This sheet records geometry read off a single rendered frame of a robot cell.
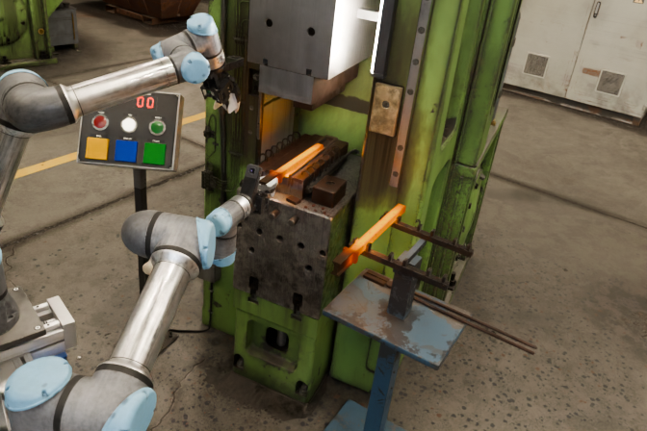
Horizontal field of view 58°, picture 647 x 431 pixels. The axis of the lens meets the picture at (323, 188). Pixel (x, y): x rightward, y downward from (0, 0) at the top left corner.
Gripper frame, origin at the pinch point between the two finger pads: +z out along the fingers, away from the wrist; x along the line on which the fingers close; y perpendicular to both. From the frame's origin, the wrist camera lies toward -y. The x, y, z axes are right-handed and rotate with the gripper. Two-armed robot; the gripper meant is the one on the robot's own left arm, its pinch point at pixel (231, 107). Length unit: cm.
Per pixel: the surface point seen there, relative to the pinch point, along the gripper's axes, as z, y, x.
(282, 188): 33.9, 2.4, 13.9
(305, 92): 1.0, -14.6, 19.5
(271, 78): -0.8, -15.5, 6.8
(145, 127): 14.6, 7.3, -35.4
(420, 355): 38, 41, 79
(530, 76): 337, -433, 60
